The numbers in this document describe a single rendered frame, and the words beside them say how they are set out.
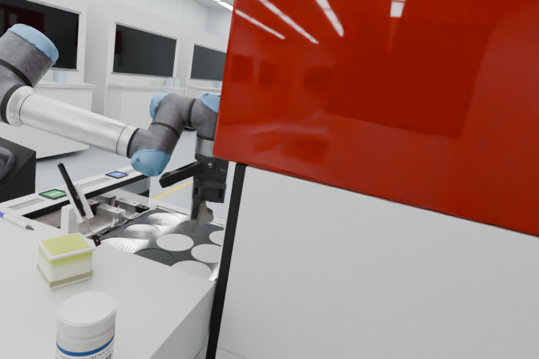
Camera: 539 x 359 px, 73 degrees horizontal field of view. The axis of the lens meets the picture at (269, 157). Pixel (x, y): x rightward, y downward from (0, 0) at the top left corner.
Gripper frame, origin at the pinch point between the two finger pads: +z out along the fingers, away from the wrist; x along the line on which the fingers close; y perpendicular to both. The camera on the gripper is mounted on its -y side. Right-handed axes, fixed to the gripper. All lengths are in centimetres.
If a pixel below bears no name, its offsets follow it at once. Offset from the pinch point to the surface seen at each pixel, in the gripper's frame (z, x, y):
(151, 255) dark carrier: 7.4, -2.4, -8.9
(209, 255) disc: 7.3, -1.2, 5.8
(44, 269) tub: -2.0, -25.7, -26.1
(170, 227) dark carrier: 7.3, 14.4, -5.1
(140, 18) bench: -90, 511, -80
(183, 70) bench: -20, 653, -11
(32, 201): 1.7, 13.1, -41.8
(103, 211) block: 7.6, 22.8, -25.7
